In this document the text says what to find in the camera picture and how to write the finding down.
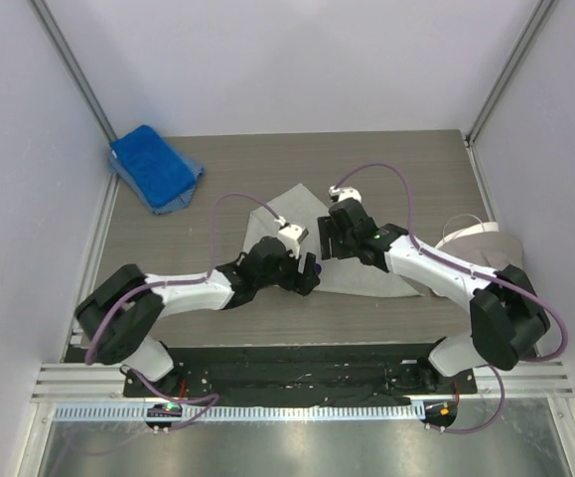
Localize grey cloth napkin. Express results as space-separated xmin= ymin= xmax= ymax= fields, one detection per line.
xmin=268 ymin=184 xmax=420 ymax=298

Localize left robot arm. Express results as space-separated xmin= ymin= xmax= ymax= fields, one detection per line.
xmin=75 ymin=237 xmax=320 ymax=397

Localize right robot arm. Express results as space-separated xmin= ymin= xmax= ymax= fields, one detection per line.
xmin=317 ymin=199 xmax=550 ymax=393

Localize light blue mesh cloth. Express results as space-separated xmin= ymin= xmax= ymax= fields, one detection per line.
xmin=107 ymin=150 xmax=205 ymax=215

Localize blue folded towel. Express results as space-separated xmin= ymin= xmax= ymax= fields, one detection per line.
xmin=109 ymin=125 xmax=195 ymax=207

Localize grey cloth pile in bowl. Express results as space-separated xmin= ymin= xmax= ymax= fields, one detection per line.
xmin=435 ymin=214 xmax=523 ymax=270

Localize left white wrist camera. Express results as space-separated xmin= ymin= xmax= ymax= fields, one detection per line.
xmin=274 ymin=216 xmax=309 ymax=250

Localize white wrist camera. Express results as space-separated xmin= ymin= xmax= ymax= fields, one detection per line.
xmin=329 ymin=186 xmax=362 ymax=203
xmin=274 ymin=216 xmax=309 ymax=250

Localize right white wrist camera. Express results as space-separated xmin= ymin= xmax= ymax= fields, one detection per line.
xmin=329 ymin=186 xmax=362 ymax=203

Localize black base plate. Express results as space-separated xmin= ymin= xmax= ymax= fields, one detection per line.
xmin=122 ymin=346 xmax=478 ymax=398

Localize white slotted cable duct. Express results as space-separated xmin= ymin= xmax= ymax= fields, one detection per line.
xmin=54 ymin=400 xmax=425 ymax=422

